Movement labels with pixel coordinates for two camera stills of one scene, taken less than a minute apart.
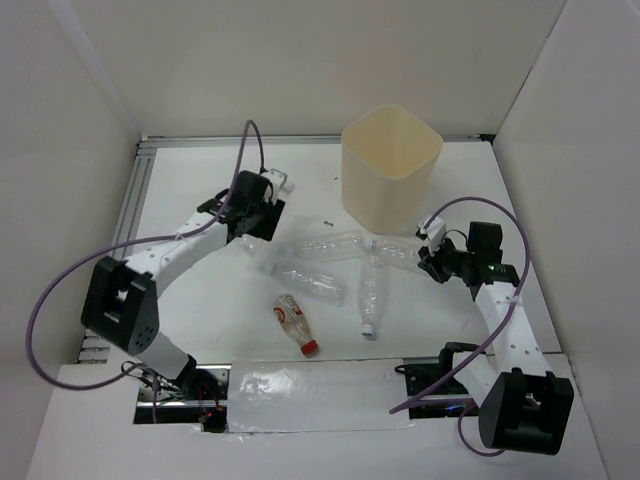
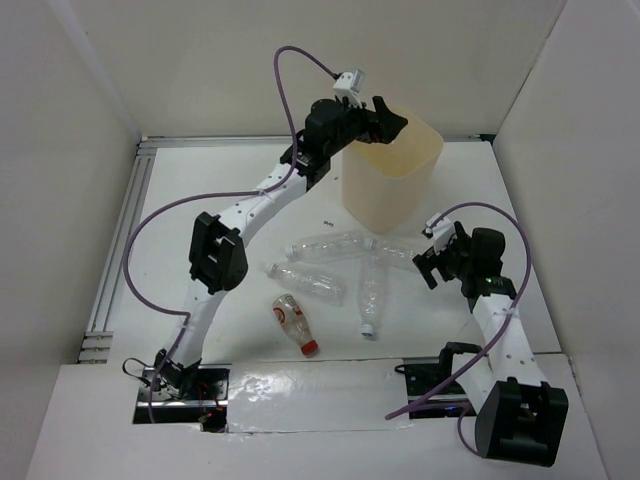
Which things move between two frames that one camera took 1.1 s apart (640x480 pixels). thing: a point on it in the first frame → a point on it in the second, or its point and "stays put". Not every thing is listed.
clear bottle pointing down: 372,272 stays put
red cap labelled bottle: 288,310 stays put
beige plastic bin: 388,157 stays put
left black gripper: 274,211 → 385,123
